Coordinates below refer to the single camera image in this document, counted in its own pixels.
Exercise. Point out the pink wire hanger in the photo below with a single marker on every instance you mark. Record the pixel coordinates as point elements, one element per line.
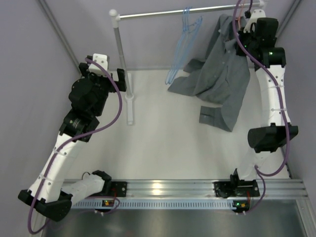
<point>240,15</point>

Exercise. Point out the grey button-up shirt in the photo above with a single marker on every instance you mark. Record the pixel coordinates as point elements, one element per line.
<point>221,78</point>

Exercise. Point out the perforated grey cable duct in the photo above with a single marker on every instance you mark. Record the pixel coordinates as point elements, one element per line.
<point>173,204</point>

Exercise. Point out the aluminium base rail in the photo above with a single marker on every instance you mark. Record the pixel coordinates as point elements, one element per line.
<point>202,189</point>

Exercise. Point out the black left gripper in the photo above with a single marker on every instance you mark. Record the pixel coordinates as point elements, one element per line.
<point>103,78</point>

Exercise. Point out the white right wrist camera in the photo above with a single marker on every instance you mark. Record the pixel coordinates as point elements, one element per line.
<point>258,13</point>

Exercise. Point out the white and silver clothes rack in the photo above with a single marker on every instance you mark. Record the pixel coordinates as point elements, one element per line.
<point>116,18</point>

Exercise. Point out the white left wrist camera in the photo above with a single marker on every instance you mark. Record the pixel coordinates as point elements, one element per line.
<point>100,59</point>

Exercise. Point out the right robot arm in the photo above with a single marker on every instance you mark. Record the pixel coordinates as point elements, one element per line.
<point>276,129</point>

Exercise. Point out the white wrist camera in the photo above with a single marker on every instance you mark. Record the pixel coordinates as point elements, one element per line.
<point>100,59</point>
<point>258,13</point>

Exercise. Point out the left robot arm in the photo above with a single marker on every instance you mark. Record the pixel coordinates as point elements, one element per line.
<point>48,195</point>

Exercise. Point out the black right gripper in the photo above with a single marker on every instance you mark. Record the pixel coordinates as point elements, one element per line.
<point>243,43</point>

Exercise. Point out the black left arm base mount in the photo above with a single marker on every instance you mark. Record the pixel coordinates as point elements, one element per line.
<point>118,189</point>

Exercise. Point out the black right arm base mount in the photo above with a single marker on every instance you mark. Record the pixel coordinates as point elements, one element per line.
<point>226,189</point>

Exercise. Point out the blue wire hanger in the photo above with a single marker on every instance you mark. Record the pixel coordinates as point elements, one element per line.
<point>179,51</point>
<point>194,29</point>

